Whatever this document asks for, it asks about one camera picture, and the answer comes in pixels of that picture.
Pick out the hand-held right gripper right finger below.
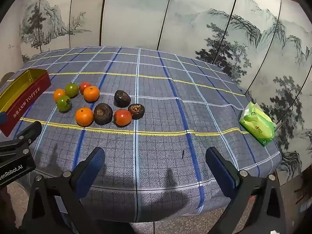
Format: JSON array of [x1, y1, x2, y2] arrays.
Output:
[[205, 147, 287, 234]]

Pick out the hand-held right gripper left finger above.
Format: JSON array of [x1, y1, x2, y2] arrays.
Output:
[[24, 147, 106, 234]]

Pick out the red and gold tin box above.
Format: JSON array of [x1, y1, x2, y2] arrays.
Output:
[[0, 69, 52, 137]]

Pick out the green tomato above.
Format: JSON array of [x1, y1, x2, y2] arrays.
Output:
[[57, 95, 73, 113], [65, 83, 80, 98]]

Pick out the small orange mandarin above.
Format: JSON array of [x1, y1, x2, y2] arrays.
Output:
[[53, 89, 66, 101]]

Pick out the large dark brown mangosteen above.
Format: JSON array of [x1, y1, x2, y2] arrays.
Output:
[[94, 103, 113, 125]]

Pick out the cracked dark brown mangosteen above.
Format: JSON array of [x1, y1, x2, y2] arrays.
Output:
[[128, 104, 145, 120]]

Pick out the green tissue pack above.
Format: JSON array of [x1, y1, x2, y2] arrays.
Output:
[[239, 101, 277, 147]]

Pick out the blue plaid tablecloth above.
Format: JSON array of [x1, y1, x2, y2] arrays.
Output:
[[0, 46, 281, 222]]

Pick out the landscape painted folding screen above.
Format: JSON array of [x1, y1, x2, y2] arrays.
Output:
[[0, 0, 312, 188]]

